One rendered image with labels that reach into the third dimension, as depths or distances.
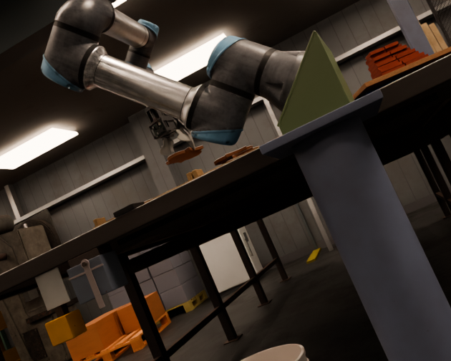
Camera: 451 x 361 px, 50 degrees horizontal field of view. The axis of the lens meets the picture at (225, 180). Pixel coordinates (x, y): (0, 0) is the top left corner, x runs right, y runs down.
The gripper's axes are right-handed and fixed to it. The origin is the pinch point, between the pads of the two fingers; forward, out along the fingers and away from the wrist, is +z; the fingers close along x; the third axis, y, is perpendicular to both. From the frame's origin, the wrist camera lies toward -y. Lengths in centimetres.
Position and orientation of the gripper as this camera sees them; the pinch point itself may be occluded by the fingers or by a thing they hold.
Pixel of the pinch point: (184, 155)
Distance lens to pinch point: 171.5
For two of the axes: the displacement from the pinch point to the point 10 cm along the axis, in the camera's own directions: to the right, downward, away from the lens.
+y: -5.8, 1.8, -7.9
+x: 7.0, -4.0, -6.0
